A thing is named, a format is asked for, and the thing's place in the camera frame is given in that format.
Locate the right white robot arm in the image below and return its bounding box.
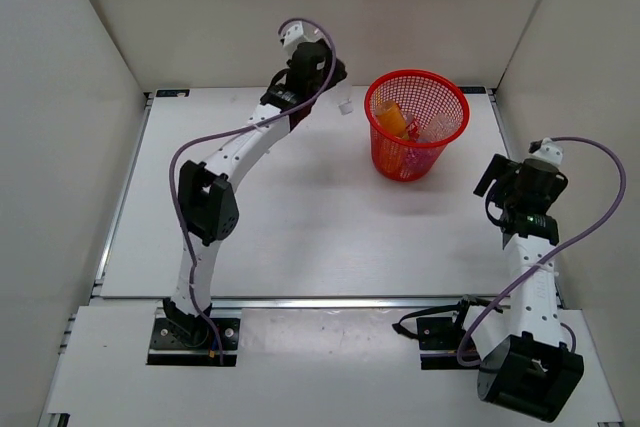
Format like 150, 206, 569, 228
449, 145, 584, 422

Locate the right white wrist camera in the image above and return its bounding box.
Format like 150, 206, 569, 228
529, 137, 564, 168

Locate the red mesh plastic bin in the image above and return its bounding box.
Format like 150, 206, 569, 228
364, 69, 470, 182

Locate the blue label plastic bottle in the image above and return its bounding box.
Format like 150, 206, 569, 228
419, 113, 459, 143

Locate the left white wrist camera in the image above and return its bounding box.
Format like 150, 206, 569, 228
279, 21, 322, 56

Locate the red label small bottle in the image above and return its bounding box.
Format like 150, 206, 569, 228
402, 118, 426, 143

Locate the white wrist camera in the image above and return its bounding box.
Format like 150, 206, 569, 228
529, 137, 564, 168
279, 21, 322, 56

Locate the clear plastic bottle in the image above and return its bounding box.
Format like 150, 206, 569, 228
331, 80, 353, 116

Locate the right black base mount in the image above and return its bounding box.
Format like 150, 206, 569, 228
392, 295, 485, 371

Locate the orange barcode label bottle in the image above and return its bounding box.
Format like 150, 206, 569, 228
374, 100, 409, 140

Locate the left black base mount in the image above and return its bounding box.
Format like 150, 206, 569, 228
146, 309, 241, 367

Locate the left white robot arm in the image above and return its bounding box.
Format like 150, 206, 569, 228
163, 40, 347, 352

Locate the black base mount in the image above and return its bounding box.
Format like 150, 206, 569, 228
146, 309, 241, 367
392, 295, 485, 371

